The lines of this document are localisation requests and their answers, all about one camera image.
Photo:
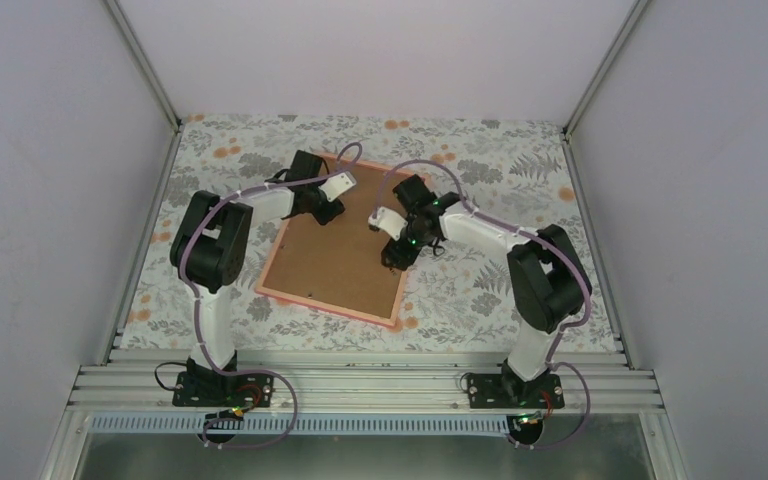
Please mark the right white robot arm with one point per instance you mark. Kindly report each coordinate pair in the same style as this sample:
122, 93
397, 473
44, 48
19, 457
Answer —
548, 283

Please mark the left aluminium corner post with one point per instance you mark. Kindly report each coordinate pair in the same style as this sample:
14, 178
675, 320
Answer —
139, 55

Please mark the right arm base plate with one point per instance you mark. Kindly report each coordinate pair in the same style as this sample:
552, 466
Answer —
490, 392

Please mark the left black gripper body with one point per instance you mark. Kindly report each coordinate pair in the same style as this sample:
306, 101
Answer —
321, 217

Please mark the aluminium rail beam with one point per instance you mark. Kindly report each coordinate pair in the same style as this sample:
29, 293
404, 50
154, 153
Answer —
366, 382

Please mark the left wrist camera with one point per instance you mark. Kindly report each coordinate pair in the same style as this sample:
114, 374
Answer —
337, 185

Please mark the aluminium corner post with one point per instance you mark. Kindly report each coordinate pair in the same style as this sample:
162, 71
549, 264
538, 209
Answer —
139, 55
622, 36

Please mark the floral patterned table mat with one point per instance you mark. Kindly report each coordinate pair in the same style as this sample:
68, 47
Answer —
456, 300

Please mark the slotted cable duct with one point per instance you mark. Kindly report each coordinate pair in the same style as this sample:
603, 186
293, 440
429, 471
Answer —
305, 424

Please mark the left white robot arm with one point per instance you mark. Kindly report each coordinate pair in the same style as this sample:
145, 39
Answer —
210, 247

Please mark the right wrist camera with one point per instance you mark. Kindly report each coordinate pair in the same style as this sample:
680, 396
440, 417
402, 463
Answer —
388, 221

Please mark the pink wooden picture frame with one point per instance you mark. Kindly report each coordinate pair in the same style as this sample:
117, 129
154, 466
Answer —
331, 311

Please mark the brown backing board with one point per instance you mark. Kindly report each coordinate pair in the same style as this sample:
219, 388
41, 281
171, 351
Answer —
338, 258

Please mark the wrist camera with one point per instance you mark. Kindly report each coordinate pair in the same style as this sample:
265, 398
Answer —
388, 221
337, 185

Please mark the right aluminium corner post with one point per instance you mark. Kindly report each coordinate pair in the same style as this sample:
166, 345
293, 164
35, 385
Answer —
622, 36

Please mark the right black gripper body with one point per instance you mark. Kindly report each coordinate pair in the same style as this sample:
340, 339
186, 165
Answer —
418, 234

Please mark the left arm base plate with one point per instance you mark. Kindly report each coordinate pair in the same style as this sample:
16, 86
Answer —
245, 391

